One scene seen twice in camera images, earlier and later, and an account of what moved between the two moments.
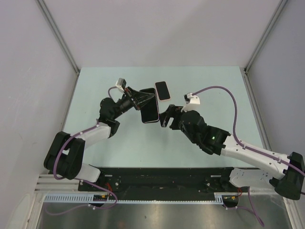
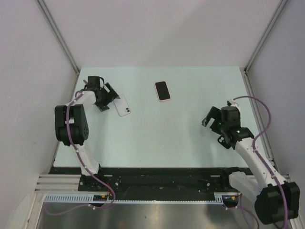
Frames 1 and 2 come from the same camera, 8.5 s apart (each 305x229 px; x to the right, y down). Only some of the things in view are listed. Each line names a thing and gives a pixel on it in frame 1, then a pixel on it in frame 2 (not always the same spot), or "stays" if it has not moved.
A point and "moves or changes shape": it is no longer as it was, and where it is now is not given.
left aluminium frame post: x=55 y=26 stays
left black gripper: x=133 y=94 → x=111 y=95
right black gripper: x=171 y=112 → x=214 y=113
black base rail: x=164 y=181 stays
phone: x=162 y=90 stays
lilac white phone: x=149 y=110 moves or changes shape
